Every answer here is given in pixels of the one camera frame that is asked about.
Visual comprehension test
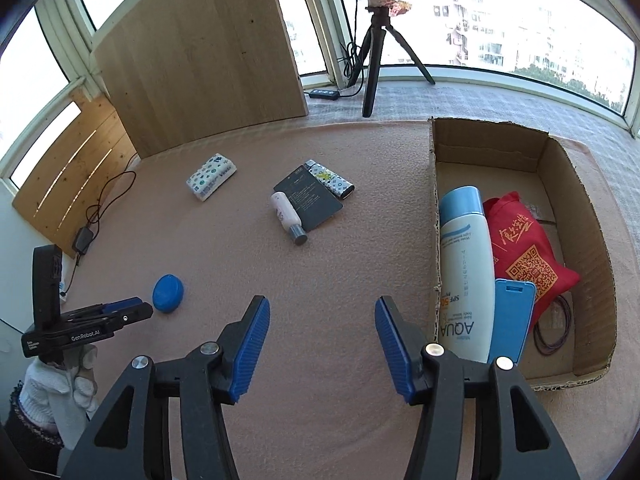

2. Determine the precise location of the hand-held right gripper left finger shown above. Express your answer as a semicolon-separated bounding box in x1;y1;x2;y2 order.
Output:
60;296;271;480

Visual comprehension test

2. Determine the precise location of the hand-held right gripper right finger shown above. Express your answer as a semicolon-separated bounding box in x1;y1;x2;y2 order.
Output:
375;296;581;480

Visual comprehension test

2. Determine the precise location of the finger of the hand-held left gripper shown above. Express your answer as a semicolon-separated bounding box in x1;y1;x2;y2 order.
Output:
70;303;153;331
62;297;143;322

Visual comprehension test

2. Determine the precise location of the blue round case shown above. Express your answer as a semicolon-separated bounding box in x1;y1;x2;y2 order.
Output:
152;274;186;314

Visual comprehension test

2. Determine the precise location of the white sunscreen bottle blue cap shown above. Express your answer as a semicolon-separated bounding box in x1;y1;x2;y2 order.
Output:
437;186;496;365

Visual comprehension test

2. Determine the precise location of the light blue rectangular case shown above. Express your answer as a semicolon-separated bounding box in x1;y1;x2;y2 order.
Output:
487;278;537;366

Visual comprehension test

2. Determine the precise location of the small white bottle grey cap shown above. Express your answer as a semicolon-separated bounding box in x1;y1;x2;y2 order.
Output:
270;191;308;247

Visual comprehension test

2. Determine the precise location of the patterned tissue packet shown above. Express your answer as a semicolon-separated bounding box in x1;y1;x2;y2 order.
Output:
186;152;238;202

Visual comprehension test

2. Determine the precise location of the red cloth bag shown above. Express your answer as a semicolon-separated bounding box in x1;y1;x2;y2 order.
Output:
482;191;582;326

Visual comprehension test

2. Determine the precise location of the dark grey card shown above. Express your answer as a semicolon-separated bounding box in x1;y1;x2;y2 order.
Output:
273;166;345;232

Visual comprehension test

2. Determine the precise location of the patterned lighter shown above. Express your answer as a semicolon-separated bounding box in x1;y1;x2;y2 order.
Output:
303;159;356;201

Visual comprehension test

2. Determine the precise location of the cardboard box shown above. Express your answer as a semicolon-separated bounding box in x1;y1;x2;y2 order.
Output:
428;116;617;392

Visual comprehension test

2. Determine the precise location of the person's left forearm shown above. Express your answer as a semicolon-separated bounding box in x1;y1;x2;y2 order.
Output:
2;382;66;476

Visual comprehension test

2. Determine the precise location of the person's left hand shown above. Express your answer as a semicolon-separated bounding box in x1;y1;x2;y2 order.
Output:
20;344;98;423

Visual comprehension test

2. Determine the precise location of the slatted wooden panel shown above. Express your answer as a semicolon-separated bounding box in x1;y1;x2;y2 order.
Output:
11;91;138;258

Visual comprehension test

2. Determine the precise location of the light wooden board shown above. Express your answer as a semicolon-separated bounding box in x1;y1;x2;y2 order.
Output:
92;0;309;159

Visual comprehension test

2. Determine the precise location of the black tripod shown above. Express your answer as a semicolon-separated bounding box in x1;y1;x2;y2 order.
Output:
347;0;436;118

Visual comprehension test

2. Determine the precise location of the grey checked cloth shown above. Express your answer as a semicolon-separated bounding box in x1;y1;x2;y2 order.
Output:
305;82;640;201

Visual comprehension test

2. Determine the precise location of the black power adapter with cable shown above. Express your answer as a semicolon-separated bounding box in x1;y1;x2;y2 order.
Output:
59;170;138;306

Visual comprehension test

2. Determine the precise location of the black ring light cable remote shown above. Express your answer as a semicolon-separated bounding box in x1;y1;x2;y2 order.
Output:
309;42;368;102

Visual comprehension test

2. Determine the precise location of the white window frame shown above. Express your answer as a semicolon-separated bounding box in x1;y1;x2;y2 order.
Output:
0;0;640;191

